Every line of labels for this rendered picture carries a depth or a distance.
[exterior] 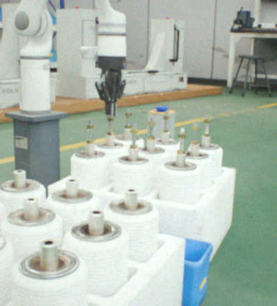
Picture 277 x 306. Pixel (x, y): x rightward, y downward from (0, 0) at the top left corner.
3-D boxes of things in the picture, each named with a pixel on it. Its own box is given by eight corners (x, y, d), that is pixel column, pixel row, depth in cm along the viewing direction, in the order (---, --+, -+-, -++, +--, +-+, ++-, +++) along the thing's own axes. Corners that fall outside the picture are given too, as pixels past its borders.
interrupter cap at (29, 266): (5, 272, 54) (5, 267, 54) (42, 248, 61) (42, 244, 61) (57, 287, 51) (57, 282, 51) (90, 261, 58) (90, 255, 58)
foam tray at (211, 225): (49, 253, 115) (47, 186, 110) (114, 205, 150) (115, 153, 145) (197, 285, 101) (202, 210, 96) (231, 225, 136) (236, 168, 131)
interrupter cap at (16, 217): (-4, 223, 69) (-4, 218, 69) (27, 207, 76) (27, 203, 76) (36, 231, 66) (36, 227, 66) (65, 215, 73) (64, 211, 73)
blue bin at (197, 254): (66, 285, 99) (65, 235, 96) (91, 264, 109) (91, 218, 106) (195, 320, 88) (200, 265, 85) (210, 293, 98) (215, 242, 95)
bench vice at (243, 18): (244, 30, 554) (245, 9, 548) (257, 30, 544) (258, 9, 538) (228, 29, 523) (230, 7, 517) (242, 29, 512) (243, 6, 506)
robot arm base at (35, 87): (16, 112, 146) (14, 58, 141) (38, 109, 153) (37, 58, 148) (33, 115, 140) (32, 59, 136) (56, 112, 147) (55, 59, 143)
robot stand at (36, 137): (7, 199, 153) (3, 112, 145) (42, 190, 164) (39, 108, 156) (35, 210, 144) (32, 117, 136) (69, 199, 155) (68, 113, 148)
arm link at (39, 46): (31, 7, 144) (33, 61, 149) (11, 5, 136) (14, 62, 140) (55, 7, 141) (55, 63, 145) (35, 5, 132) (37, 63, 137)
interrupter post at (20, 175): (11, 188, 86) (10, 172, 85) (19, 185, 88) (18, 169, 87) (21, 190, 85) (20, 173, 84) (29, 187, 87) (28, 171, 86)
